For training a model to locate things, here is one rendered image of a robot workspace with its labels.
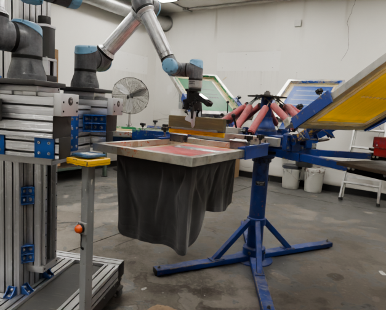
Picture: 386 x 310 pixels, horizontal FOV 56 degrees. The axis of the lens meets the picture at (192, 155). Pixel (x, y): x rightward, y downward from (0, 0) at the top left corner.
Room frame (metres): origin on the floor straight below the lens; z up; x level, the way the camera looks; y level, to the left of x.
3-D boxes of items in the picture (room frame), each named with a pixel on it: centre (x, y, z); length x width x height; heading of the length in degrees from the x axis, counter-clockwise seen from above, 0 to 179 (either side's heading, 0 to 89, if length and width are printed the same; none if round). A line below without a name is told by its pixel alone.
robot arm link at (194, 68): (2.00, 0.01, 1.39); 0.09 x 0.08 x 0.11; 77
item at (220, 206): (1.77, -0.11, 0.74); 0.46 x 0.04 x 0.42; 147
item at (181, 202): (1.69, 0.19, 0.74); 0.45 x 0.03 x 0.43; 57
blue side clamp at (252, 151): (1.98, -0.33, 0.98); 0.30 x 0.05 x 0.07; 147
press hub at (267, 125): (2.82, -0.54, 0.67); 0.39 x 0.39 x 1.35
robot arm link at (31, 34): (1.51, 0.70, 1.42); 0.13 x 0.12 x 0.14; 144
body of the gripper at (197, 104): (2.01, 0.02, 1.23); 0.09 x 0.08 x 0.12; 57
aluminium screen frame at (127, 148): (1.93, 0.03, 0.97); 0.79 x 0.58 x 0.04; 147
